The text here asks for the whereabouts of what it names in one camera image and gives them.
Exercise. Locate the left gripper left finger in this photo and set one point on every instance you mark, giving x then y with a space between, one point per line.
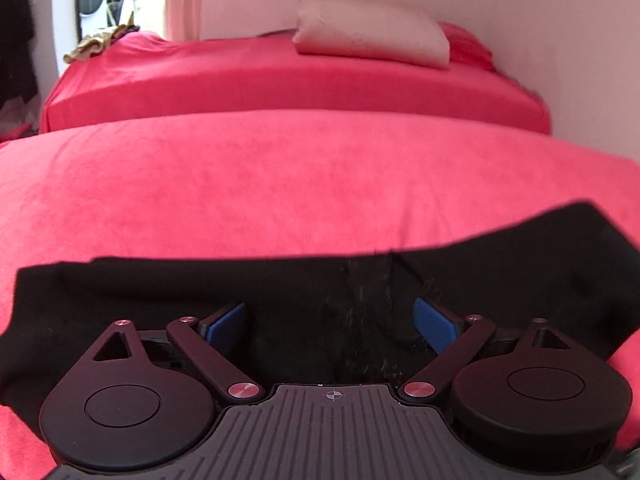
137 400

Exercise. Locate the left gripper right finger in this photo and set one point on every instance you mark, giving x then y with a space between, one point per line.
517 393

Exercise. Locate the black knit pants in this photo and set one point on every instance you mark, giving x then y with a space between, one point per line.
331 319

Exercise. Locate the near bed pink cover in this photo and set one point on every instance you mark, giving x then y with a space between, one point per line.
286 182

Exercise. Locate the bed pink cover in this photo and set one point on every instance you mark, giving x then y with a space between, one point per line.
143 75
286 182

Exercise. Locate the far bed pink cover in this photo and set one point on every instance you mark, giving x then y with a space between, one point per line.
143 75

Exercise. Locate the black hanging coat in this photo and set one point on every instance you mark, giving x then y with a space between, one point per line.
18 78

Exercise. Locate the beige cloth on bed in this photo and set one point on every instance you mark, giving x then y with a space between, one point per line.
95 44

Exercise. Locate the pink curtain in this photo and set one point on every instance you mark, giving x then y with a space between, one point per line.
184 0

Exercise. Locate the pink folded quilt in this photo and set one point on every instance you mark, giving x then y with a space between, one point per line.
371 29

